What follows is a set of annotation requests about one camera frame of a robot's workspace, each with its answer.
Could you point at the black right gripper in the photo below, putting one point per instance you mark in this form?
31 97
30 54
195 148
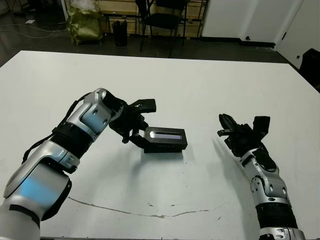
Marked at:
245 138

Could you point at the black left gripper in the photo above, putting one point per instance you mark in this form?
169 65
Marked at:
127 120

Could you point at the black box lid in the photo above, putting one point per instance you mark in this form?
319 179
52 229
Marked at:
167 142

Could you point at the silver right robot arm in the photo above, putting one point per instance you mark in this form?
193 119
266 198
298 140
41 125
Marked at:
270 190

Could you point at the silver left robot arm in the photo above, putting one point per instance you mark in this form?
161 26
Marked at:
50 170

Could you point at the black box with white insert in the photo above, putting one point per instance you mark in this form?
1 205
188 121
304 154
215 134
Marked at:
162 150

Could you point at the black chair back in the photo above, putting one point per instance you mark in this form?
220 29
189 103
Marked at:
311 67

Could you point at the black waste bin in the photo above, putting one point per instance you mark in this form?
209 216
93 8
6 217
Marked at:
119 34

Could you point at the black mesh chair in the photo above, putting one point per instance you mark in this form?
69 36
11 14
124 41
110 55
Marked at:
162 18

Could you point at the yellow-green plastic bag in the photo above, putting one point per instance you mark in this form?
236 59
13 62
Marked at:
83 27

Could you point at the white door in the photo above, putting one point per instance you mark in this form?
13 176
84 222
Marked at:
300 25

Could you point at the black folding stand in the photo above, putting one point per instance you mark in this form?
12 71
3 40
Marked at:
142 6

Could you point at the white paper sheet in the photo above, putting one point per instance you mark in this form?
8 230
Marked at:
29 22

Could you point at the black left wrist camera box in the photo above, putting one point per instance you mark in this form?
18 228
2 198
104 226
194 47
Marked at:
146 105

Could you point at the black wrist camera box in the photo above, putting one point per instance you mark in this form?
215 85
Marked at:
146 105
261 125

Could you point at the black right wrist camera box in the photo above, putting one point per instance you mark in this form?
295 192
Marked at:
261 125

